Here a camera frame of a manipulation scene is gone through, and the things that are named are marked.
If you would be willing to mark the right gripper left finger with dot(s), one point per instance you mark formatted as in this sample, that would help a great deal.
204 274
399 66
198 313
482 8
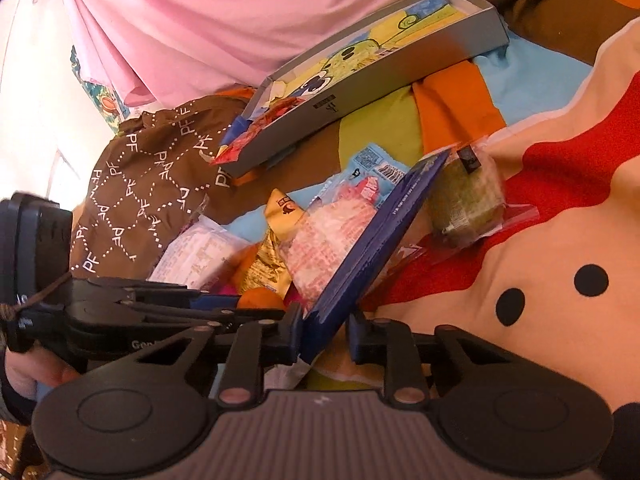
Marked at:
258 347

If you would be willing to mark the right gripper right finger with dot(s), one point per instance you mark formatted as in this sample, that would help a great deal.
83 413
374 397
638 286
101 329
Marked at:
390 344

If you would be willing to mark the pink white rice cracker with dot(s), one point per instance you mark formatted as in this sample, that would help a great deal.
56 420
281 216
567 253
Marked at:
321 241

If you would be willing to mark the gold foil snack packet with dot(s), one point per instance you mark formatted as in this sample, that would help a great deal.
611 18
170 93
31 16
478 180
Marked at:
262 266

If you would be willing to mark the light blue candy packet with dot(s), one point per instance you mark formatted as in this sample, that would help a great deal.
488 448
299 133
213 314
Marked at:
371 174

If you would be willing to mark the person's left hand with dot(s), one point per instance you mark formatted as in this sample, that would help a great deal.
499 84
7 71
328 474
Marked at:
24 371

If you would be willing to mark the small orange fruit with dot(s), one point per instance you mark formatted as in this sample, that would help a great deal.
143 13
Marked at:
261 298

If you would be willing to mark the white pink wrapped snack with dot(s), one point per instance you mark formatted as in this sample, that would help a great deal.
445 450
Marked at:
203 256

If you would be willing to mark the brown patterned garment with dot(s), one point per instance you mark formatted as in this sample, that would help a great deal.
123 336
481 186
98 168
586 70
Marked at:
150 181

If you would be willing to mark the green cake in clear wrapper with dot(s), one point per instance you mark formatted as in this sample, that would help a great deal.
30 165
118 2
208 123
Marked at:
467 201

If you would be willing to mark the red snack packet in box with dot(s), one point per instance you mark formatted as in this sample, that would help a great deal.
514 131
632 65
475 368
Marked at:
230 151

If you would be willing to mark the colourful striped blanket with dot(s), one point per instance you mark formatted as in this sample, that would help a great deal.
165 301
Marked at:
561 288

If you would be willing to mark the grey cardboard box with drawing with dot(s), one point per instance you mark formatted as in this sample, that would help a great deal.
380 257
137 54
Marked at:
389 49

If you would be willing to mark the pink cloth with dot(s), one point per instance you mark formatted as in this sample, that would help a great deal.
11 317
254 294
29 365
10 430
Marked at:
172 51

